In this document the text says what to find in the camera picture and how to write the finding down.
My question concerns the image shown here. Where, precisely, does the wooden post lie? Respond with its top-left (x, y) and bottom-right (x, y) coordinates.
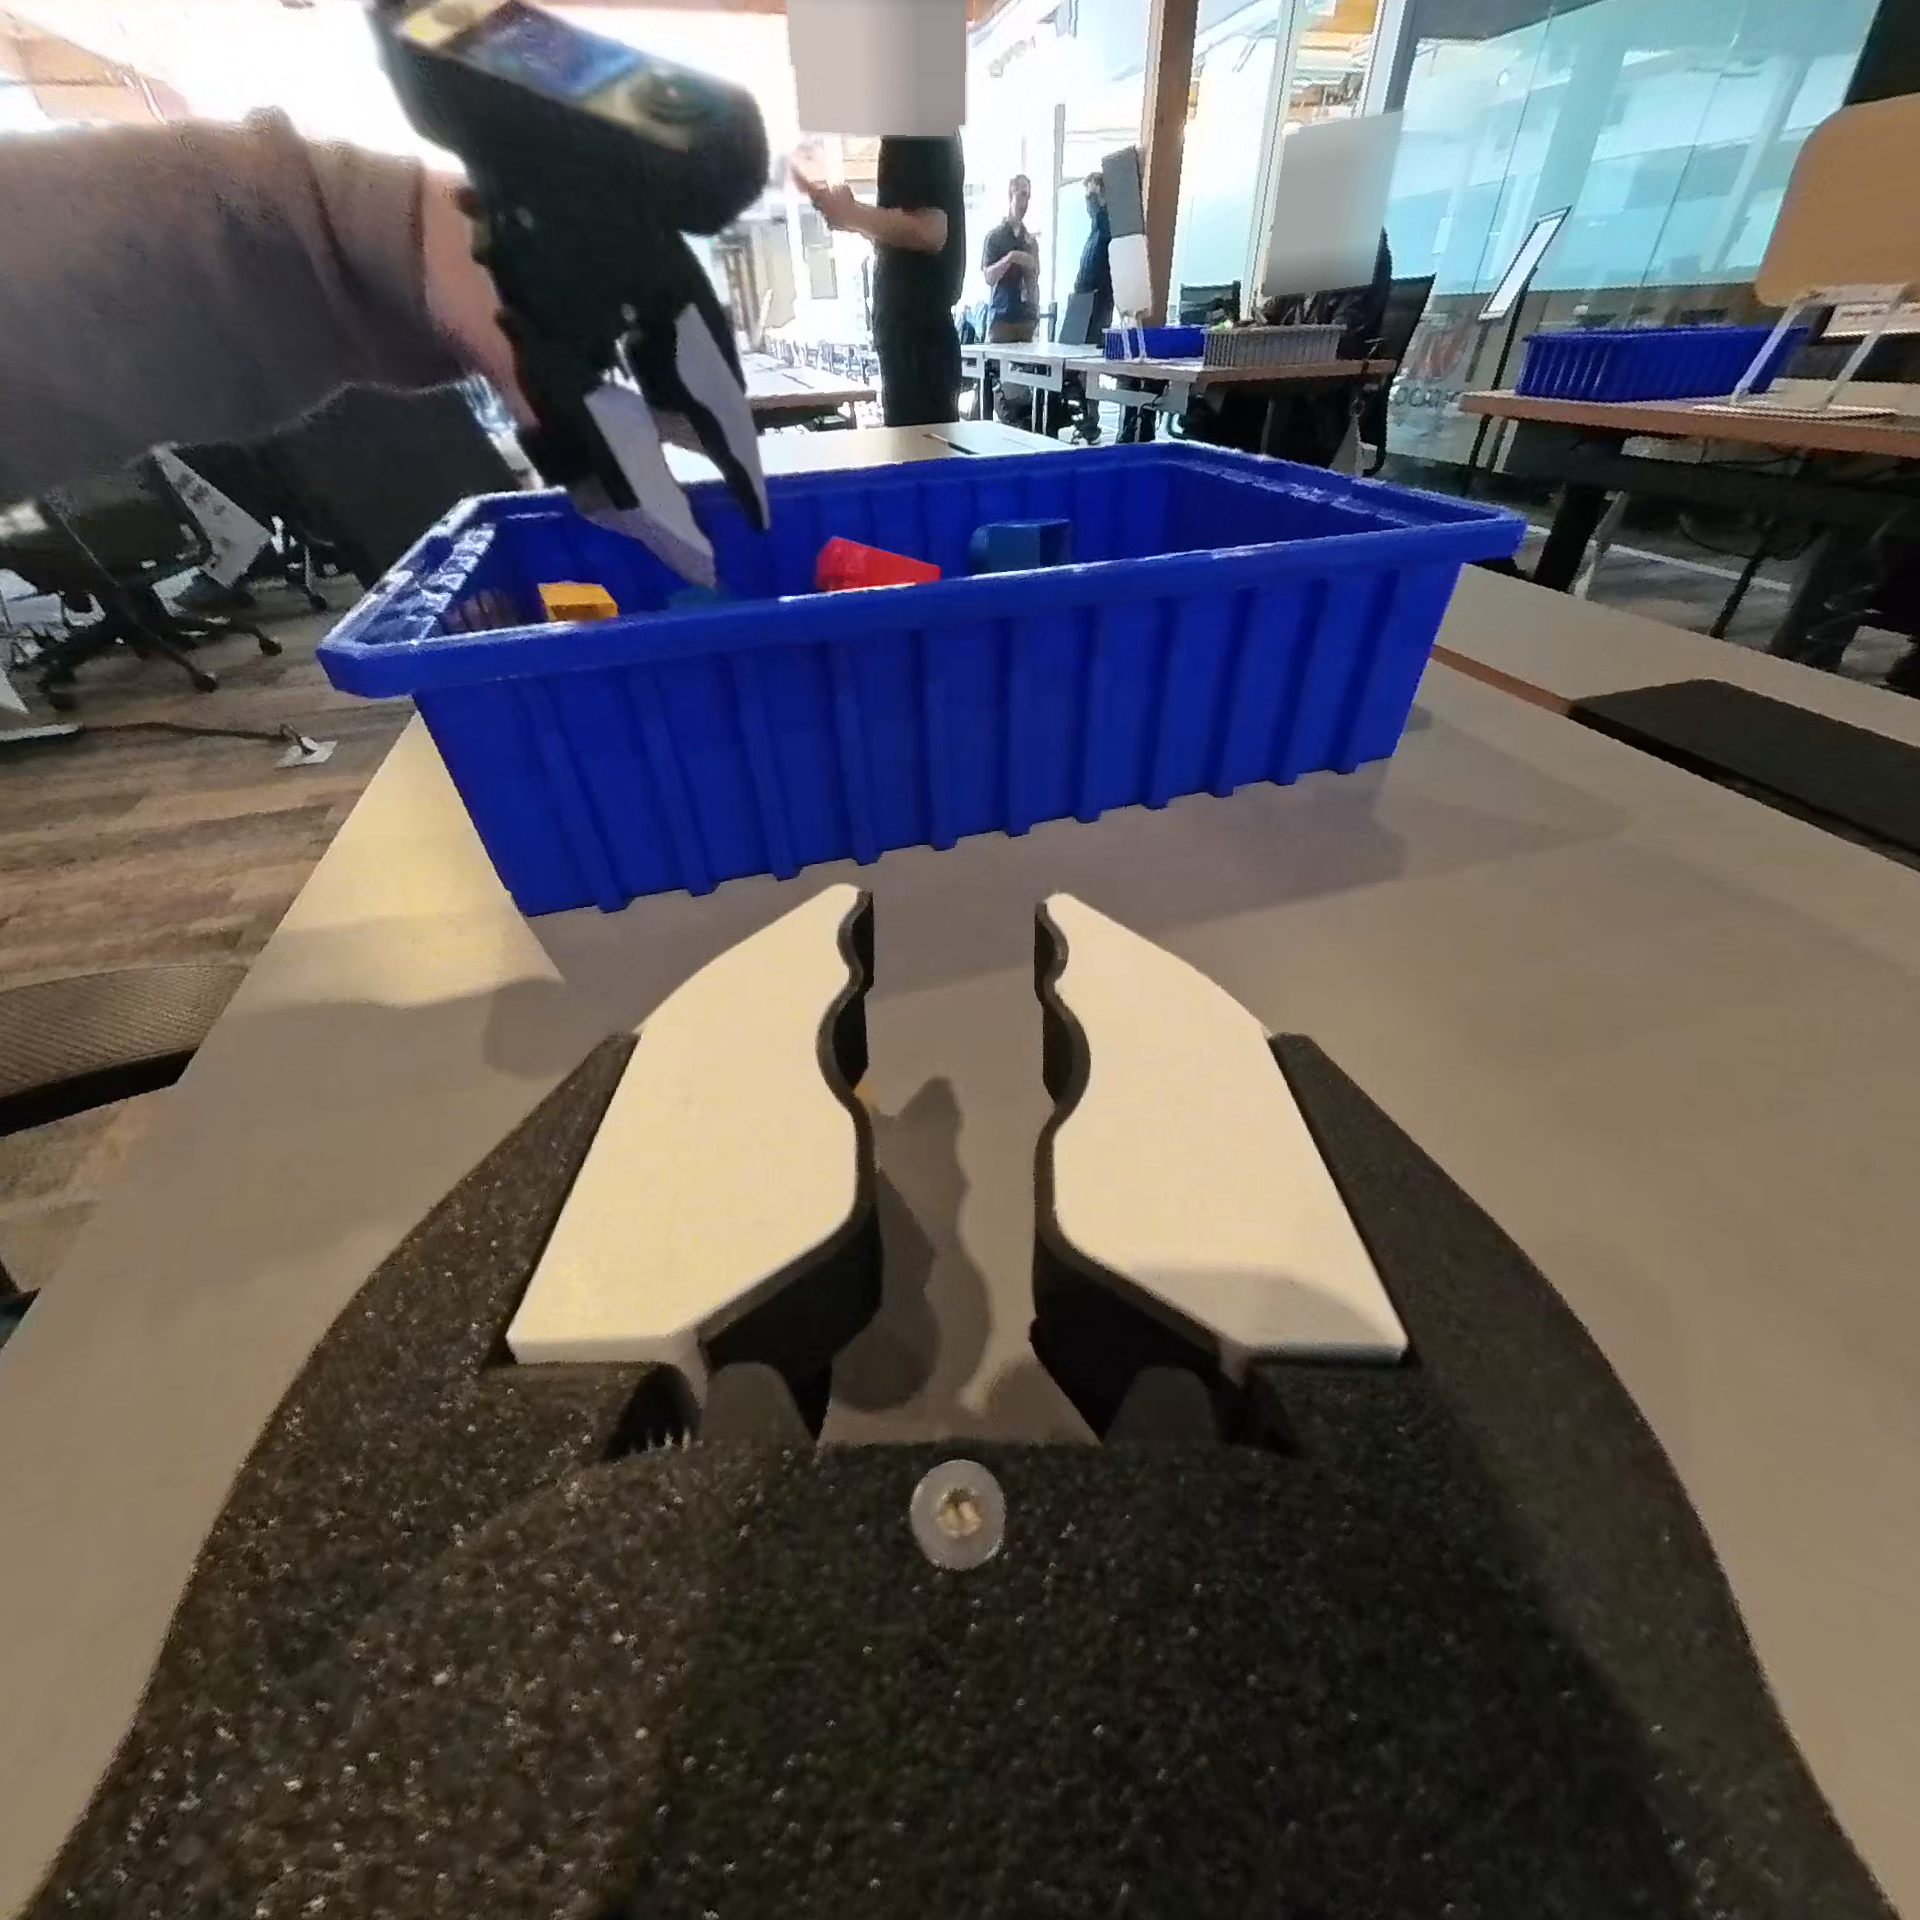
top-left (1140, 0), bottom-right (1203, 324)

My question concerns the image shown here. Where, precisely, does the wooden display board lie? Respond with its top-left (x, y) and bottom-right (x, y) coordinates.
top-left (1755, 113), bottom-right (1920, 303)

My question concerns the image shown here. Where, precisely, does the black office chair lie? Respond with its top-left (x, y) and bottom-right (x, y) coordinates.
top-left (225, 382), bottom-right (531, 615)
top-left (0, 451), bottom-right (289, 711)
top-left (0, 961), bottom-right (251, 1143)

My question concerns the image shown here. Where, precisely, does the wooden table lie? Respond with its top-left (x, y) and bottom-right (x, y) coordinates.
top-left (1462, 387), bottom-right (1920, 663)

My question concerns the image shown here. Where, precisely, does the person's left forearm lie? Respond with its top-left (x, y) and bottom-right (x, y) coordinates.
top-left (0, 105), bottom-right (482, 505)

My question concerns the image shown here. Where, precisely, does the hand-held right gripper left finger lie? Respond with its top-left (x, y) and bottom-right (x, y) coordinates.
top-left (507, 885), bottom-right (882, 1428)

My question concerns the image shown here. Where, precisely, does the small sign stand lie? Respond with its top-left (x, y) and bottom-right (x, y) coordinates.
top-left (1483, 206), bottom-right (1572, 323)

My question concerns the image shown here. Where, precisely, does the red mega block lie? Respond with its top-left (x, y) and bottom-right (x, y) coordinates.
top-left (816, 534), bottom-right (945, 592)

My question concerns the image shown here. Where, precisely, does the person's left hand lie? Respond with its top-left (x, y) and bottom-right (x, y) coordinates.
top-left (426, 172), bottom-right (529, 423)

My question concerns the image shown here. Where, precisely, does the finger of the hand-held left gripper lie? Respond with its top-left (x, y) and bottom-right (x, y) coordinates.
top-left (577, 382), bottom-right (720, 591)
top-left (630, 307), bottom-right (775, 534)

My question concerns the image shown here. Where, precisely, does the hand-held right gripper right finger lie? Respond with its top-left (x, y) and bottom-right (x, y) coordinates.
top-left (1033, 894), bottom-right (1412, 1428)

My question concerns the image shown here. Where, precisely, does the black panel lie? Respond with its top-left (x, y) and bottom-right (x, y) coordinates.
top-left (1842, 0), bottom-right (1920, 109)

